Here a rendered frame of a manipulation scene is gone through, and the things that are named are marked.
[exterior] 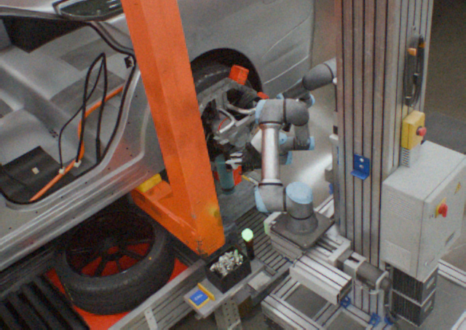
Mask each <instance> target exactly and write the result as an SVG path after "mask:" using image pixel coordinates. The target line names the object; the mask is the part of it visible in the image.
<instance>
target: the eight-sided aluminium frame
mask: <svg viewBox="0 0 466 330"><path fill-rule="evenodd" d="M231 88H234V89H236V90H239V91H240V92H241V93H245V92H247V91H250V92H252V93H255V94H257V92H256V91H255V90H253V89H251V88H249V87H246V86H244V85H242V84H238V83H237V81H235V80H233V79H231V78H228V77H226V78H224V79H223V80H221V81H220V82H218V83H216V84H214V85H213V86H211V87H209V88H208V89H206V90H205V91H203V92H202V93H200V94H197V102H198V106H199V110H200V116H202V113H203V111H204V110H205V107H206V103H207V102H209V101H211V100H213V99H214V98H215V97H216V96H219V95H222V94H223V93H224V92H226V91H227V90H230V89H231ZM257 95H258V94H257ZM257 105H258V103H257V102H255V101H252V102H251V103H249V104H248V105H247V107H248V110H250V109H254V108H256V107H257ZM246 127H247V128H249V129H250V138H249V139H248V142H249V141H250V142H251V141H252V138H253V136H254V134H255V132H256V130H257V128H258V124H256V120H254V121H252V122H251V123H250V124H248V125H246ZM246 151H247V149H246V148H245V144H244V145H243V146H241V147H237V146H236V147H234V148H233V149H231V150H230V151H229V152H230V155H231V154H235V153H238V152H246ZM210 167H211V170H213V171H215V172H218V171H217V167H216V161H210Z"/></svg>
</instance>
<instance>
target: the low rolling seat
mask: <svg viewBox="0 0 466 330"><path fill-rule="evenodd" d="M424 127H425V128H426V132H425V134H424V135H423V136H422V141H420V146H421V145H422V144H423V143H424V142H425V141H429V142H431V143H433V144H438V145H441V146H444V147H445V148H447V149H450V150H453V151H455V152H459V153H460V154H463V155H466V122H463V121H460V120H458V119H455V118H452V117H449V116H446V115H445V114H442V113H440V112H437V111H434V112H433V113H432V114H431V115H430V116H429V117H428V118H427V119H426V120H425V121H424Z"/></svg>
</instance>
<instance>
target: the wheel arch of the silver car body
mask: <svg viewBox="0 0 466 330"><path fill-rule="evenodd" d="M194 59H212V60H216V61H218V62H219V63H223V64H224V65H225V66H228V67H230V68H232V66H233V65H235V66H241V67H242V68H245V69H247V70H249V72H248V75H247V77H246V78H247V79H248V81H249V82H250V84H251V86H252V88H253V90H255V91H256V92H257V94H258V93H263V94H264V86H263V82H262V79H261V75H260V73H259V72H258V67H257V66H256V64H255V63H254V62H253V60H252V59H250V58H249V57H248V56H247V55H246V54H245V53H244V52H242V51H241V50H239V49H237V48H233V47H214V48H212V49H209V50H206V51H205V52H203V53H201V54H199V55H198V56H197V57H195V58H194ZM194 59H191V60H190V61H189V62H191V61H192V60H194ZM158 144H159V141H158ZM159 153H160V156H161V159H162V161H163V163H164V165H165V162H164V160H163V158H162V153H161V150H160V145H159ZM165 167H166V166H165Z"/></svg>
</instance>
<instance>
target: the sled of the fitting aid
mask: <svg viewBox="0 0 466 330"><path fill-rule="evenodd" d="M241 177H242V178H245V179H247V180H248V181H250V182H251V183H253V184H255V185H256V187H258V184H256V183H254V182H253V181H251V180H250V179H249V178H246V177H245V176H242V175H241ZM255 205H256V196H255V192H253V193H252V194H250V195H248V196H247V197H245V198H244V199H242V200H241V201H240V202H239V203H238V204H236V205H235V206H234V207H232V208H231V209H229V210H228V211H226V212H224V214H222V216H223V215H225V216H228V217H229V219H231V220H233V221H235V220H236V219H238V218H239V217H240V216H241V215H243V214H244V213H245V212H247V211H249V210H250V209H251V208H252V207H254V206H255Z"/></svg>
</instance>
